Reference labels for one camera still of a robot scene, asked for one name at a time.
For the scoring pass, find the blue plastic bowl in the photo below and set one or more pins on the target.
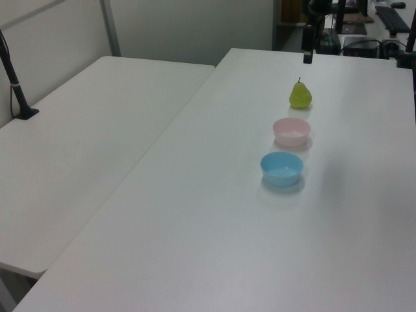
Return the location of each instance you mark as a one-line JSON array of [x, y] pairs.
[[281, 169]]

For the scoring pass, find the green pear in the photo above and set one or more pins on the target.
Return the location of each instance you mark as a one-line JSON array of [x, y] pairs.
[[300, 97]]

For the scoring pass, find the black keyboard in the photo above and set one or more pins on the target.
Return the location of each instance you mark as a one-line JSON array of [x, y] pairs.
[[392, 19]]

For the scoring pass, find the black camera on mount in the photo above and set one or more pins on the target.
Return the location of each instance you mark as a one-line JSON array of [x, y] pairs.
[[389, 45]]

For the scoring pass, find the green circuit device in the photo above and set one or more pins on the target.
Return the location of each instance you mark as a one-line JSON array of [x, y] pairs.
[[328, 40]]

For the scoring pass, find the black monitor stand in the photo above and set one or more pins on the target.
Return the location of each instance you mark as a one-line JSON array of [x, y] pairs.
[[340, 16]]

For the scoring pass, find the grey partition post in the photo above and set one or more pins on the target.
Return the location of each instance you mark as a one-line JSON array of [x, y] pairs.
[[111, 27]]

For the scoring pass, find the black box device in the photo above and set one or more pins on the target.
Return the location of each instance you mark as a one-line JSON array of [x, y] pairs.
[[360, 46]]

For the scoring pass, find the black flat pad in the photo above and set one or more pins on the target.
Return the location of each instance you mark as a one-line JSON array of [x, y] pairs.
[[353, 29]]

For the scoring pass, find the black camera stand clamp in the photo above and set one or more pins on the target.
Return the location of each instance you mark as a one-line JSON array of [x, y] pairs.
[[406, 53]]

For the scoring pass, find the black computer mouse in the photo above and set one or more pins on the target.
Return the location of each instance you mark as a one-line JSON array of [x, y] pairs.
[[398, 4]]

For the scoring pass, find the brown wooden board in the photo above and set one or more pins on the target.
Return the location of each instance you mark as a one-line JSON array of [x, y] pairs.
[[359, 18]]

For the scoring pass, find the black pole with clamp base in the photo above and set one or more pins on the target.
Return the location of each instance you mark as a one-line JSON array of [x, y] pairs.
[[14, 86]]

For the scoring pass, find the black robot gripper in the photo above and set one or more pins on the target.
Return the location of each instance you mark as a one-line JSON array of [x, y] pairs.
[[317, 8]]

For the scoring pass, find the pink plastic bowl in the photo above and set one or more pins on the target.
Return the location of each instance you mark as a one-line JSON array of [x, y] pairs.
[[291, 132]]

